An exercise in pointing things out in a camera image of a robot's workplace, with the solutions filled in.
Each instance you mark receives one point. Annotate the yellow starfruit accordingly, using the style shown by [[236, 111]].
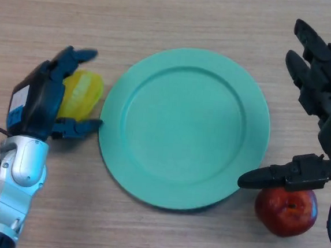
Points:
[[82, 96]]

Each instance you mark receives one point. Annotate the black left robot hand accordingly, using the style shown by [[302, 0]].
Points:
[[38, 104]]

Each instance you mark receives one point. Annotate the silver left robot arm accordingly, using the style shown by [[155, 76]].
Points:
[[12, 186]]

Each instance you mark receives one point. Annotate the red apple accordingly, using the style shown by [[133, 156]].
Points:
[[285, 213]]

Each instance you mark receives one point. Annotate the green round plate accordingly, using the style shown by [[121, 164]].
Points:
[[185, 128]]

